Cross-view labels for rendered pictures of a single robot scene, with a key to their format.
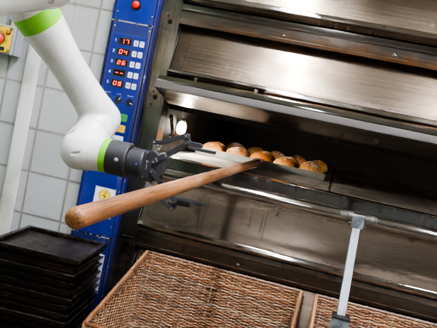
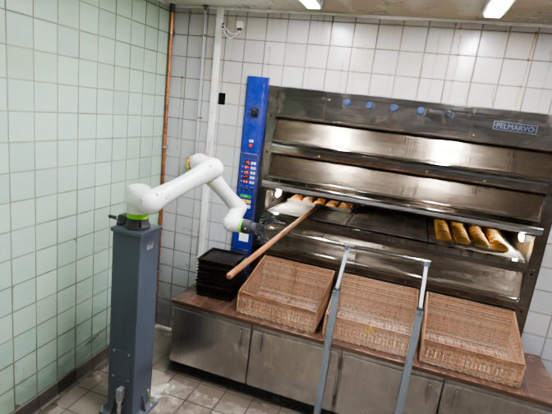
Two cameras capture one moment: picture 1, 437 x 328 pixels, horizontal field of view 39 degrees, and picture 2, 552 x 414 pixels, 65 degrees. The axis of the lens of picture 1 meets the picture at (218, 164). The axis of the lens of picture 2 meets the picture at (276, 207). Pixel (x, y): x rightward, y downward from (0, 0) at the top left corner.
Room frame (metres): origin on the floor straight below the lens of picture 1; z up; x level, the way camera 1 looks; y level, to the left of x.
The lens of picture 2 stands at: (-1.00, -0.21, 1.96)
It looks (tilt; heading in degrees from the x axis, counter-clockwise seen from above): 13 degrees down; 6
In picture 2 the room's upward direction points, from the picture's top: 7 degrees clockwise
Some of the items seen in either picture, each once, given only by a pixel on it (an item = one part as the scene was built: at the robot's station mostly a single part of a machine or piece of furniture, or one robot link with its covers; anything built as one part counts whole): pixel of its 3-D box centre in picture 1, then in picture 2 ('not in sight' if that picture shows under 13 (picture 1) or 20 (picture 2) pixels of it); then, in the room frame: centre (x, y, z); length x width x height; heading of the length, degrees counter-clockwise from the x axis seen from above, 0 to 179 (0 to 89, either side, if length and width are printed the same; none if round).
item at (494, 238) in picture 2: not in sight; (468, 232); (2.30, -1.31, 1.21); 0.61 x 0.48 x 0.06; 170
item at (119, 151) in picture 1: (121, 159); (247, 227); (1.63, 0.25, 1.19); 0.12 x 0.06 x 0.09; 169
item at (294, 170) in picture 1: (264, 161); (323, 201); (2.74, -0.20, 1.20); 0.55 x 0.36 x 0.03; 79
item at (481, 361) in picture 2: not in sight; (468, 335); (1.60, -1.21, 0.72); 0.56 x 0.49 x 0.28; 79
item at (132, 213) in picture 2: not in sight; (139, 200); (1.25, 0.81, 1.36); 0.16 x 0.13 x 0.19; 45
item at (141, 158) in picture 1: (147, 164); (258, 229); (1.61, 0.18, 1.19); 0.09 x 0.07 x 0.08; 79
